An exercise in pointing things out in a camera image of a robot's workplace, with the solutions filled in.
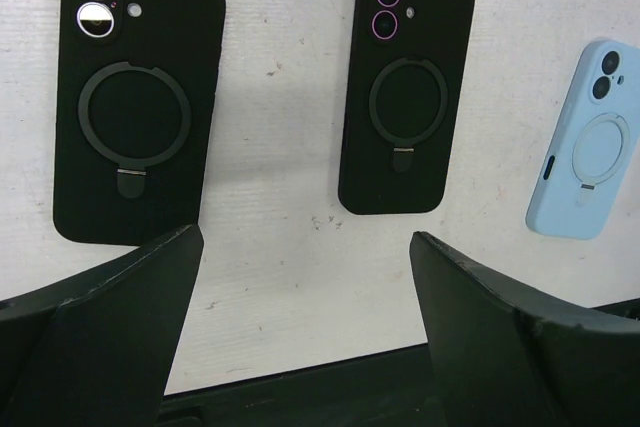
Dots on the large black cased phone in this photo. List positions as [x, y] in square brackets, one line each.
[136, 89]

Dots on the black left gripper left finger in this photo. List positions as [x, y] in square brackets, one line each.
[96, 348]

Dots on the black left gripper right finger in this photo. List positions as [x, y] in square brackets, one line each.
[506, 354]

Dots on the light blue phone case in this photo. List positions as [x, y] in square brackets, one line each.
[592, 144]

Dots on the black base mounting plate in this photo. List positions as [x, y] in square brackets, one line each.
[393, 388]

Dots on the small black cased phone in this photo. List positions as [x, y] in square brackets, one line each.
[405, 75]

